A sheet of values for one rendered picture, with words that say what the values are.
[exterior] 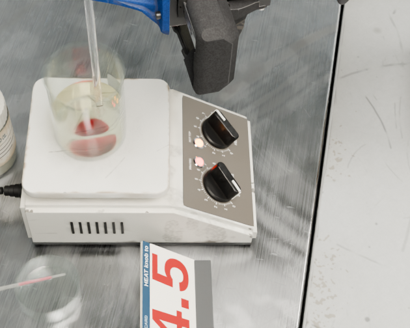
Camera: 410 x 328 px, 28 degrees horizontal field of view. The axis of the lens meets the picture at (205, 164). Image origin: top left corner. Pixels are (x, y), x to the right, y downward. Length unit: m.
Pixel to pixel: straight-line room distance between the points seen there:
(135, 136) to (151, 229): 0.08
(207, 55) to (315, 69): 0.38
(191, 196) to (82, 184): 0.09
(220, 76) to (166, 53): 0.35
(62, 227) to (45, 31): 0.26
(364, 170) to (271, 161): 0.09
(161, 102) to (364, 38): 0.28
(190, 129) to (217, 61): 0.23
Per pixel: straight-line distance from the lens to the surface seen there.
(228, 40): 0.50
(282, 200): 0.77
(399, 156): 0.82
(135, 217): 0.68
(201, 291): 0.71
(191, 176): 0.70
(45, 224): 0.70
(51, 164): 0.68
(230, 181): 0.70
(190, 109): 0.74
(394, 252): 0.76
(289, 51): 0.88
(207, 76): 0.52
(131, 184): 0.66
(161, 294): 0.68
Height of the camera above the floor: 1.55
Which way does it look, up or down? 57 degrees down
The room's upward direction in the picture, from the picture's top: 5 degrees clockwise
